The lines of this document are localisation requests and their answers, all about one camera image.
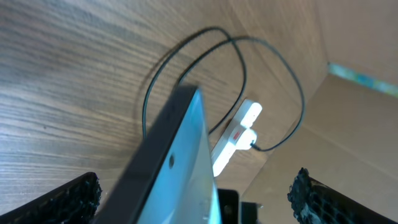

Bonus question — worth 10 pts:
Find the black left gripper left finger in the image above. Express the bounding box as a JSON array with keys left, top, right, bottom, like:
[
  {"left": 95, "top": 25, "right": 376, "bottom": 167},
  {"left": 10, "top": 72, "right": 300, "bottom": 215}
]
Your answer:
[{"left": 1, "top": 172, "right": 102, "bottom": 224}]

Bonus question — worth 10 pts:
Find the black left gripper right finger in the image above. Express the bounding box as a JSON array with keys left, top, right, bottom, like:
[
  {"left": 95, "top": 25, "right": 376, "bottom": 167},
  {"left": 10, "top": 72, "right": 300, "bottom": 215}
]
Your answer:
[{"left": 287, "top": 168, "right": 397, "bottom": 224}]

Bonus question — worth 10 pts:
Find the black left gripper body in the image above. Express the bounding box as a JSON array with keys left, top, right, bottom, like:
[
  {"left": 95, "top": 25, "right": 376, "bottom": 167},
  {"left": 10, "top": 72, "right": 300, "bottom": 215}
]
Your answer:
[{"left": 218, "top": 189, "right": 262, "bottom": 224}]

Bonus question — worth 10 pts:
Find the black smartphone with blue screen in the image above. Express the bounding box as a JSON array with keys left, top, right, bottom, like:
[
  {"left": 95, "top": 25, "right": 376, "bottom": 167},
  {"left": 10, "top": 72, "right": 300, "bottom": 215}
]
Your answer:
[{"left": 94, "top": 85, "right": 221, "bottom": 224}]

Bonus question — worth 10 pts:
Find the black charging cable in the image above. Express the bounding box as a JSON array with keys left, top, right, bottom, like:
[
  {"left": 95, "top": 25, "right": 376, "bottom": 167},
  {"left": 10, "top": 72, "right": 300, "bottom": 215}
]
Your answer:
[{"left": 142, "top": 26, "right": 306, "bottom": 152}]

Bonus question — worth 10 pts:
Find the white charger plug adapter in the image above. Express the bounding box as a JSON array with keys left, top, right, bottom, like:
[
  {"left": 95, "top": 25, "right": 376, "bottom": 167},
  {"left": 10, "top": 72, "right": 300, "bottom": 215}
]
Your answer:
[{"left": 235, "top": 129, "right": 257, "bottom": 150}]

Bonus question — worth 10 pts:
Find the white power strip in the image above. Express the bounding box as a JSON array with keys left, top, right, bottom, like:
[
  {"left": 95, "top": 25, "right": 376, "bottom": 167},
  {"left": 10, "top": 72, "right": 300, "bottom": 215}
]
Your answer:
[{"left": 211, "top": 99, "right": 262, "bottom": 177}]

